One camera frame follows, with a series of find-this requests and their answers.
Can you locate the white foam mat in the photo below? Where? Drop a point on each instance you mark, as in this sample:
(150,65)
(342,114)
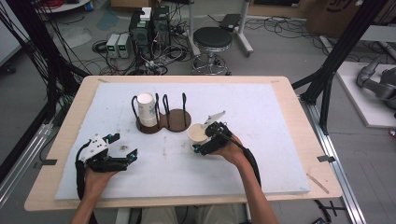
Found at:
(174,177)

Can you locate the black round stool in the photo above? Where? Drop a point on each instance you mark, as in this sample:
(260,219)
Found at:
(212,37)

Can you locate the white round table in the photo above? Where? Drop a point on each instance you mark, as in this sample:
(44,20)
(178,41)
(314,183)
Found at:
(68,6)

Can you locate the person's right hand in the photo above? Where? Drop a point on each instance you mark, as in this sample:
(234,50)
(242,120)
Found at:
(233,154)

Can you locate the black flat device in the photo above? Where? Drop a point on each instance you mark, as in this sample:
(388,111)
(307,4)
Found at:
(229,21)

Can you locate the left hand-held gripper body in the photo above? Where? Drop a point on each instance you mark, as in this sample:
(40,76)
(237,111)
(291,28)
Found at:
(95,147)

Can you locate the light wooden table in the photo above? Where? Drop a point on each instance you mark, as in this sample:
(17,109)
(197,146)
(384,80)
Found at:
(300,130)

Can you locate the brown cardboard box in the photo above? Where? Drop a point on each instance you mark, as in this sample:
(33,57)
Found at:
(336,15)

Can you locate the person's left leg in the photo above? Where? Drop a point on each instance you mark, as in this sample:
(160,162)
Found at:
(158,216)

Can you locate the plain white paper cup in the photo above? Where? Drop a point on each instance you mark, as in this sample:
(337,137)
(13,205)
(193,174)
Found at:
(196,133)

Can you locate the grey bench power supply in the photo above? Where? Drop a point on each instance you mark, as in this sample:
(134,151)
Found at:
(112,45)
(124,45)

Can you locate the person's leg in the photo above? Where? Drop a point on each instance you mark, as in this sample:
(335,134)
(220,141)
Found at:
(158,216)
(218,215)

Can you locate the black computer tower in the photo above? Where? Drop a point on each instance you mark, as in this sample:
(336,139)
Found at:
(161,28)
(140,34)

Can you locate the white paper cup blue print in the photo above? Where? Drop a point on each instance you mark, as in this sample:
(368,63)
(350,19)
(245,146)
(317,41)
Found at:
(146,109)

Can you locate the white floor platform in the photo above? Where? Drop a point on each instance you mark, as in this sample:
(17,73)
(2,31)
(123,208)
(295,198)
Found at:
(358,99)

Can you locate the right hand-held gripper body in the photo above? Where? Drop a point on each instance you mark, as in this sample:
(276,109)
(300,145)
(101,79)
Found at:
(219,138)

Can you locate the white metal stand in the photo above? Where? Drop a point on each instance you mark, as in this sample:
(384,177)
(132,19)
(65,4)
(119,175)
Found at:
(244,37)

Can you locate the thin wooden stick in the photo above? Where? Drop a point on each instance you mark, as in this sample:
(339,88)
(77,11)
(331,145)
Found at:
(317,183)

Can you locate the aluminium floor rail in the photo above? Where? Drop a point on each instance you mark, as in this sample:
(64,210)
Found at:
(333,161)
(25,165)

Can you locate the black tape piece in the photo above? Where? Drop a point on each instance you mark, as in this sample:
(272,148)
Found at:
(326,158)
(46,162)

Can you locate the person's left hand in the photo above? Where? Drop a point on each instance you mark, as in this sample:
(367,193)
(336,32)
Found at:
(96,182)

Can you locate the black metal frame post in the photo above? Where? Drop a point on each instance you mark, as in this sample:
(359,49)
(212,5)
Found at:
(339,53)
(40,40)

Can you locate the white table leg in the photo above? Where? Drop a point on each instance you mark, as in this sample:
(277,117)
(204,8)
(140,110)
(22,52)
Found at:
(123,216)
(248,216)

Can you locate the person's right leg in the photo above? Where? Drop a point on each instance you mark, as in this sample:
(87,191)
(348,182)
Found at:
(218,215)

